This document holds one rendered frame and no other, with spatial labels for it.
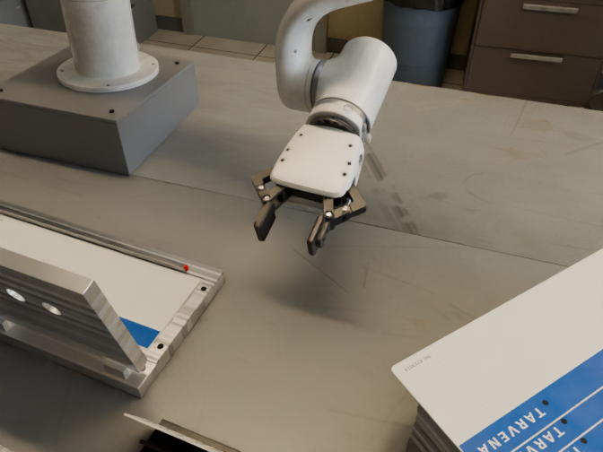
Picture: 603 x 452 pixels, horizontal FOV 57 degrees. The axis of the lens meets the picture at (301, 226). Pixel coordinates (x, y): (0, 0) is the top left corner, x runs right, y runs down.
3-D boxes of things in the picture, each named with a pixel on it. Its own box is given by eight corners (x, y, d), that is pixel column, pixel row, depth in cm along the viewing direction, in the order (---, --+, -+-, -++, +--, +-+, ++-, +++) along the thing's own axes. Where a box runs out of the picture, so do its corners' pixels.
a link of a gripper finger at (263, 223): (284, 200, 71) (264, 243, 68) (262, 195, 72) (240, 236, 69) (281, 185, 69) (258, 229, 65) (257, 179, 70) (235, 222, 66)
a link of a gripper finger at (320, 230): (352, 217, 69) (334, 263, 66) (327, 212, 70) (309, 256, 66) (351, 203, 66) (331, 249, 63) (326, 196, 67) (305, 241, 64)
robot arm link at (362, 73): (301, 93, 74) (367, 101, 71) (334, 30, 80) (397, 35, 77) (312, 137, 81) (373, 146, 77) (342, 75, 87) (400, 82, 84)
